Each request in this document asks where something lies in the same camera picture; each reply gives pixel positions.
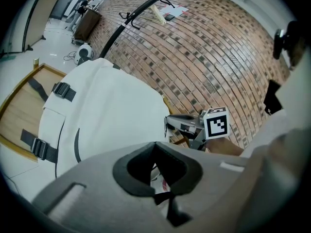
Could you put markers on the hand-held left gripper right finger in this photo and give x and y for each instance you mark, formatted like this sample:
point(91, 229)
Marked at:
point(218, 190)

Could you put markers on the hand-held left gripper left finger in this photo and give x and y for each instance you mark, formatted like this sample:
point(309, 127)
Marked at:
point(97, 203)

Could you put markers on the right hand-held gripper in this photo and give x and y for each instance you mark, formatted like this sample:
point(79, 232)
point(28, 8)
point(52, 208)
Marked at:
point(215, 127)

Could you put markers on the black zipper pull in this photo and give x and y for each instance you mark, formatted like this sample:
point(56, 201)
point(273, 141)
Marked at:
point(173, 210)

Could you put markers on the white backpack bag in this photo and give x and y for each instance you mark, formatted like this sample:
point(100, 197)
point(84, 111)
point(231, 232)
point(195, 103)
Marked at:
point(107, 110)

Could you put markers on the person's right forearm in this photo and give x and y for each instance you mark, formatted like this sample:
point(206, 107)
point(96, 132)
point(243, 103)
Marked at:
point(224, 147)

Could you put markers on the black chest pouch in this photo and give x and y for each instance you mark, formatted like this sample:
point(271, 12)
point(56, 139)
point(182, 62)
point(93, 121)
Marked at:
point(272, 97)

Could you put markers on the wooden clothes hanger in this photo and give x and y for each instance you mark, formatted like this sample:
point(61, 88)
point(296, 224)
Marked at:
point(158, 14)

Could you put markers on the white paper sheets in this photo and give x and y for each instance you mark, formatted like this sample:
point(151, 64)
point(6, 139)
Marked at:
point(175, 10)

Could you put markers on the black coat rack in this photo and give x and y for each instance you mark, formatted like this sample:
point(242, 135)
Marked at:
point(132, 16)

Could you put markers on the white round appliance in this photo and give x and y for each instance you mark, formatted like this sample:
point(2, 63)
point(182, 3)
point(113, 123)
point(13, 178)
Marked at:
point(83, 53)

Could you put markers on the brown wooden cabinet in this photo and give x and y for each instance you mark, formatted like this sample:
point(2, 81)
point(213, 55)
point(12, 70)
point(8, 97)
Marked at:
point(86, 24)

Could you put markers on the beige partition panel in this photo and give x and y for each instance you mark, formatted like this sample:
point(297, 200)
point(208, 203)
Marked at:
point(36, 13)

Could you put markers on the black head camera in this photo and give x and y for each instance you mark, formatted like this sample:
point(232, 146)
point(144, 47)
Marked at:
point(288, 39)

